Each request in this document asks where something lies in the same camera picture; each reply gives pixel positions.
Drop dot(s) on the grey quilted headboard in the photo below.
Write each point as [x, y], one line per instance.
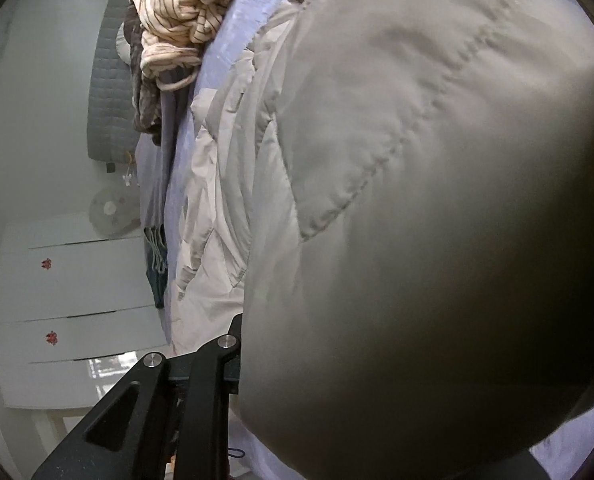
[110, 135]

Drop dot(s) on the khaki puffer jacket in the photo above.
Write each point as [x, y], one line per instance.
[402, 219]

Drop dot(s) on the beige striped clothes pile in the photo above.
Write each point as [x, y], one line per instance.
[175, 34]

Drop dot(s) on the round grey cushion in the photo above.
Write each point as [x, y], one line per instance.
[122, 46]

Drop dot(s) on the white desk fan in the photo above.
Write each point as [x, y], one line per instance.
[115, 211]

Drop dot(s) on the lavender bed blanket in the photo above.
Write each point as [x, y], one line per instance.
[217, 80]

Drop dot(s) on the grey purple cloth strip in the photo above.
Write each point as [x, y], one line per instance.
[173, 108]

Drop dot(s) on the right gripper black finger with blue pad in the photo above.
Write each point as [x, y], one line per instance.
[164, 410]

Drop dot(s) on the dark teal fringed scarf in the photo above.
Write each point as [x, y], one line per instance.
[156, 254]

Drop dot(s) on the dark grey knitted garment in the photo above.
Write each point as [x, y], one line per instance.
[145, 93]

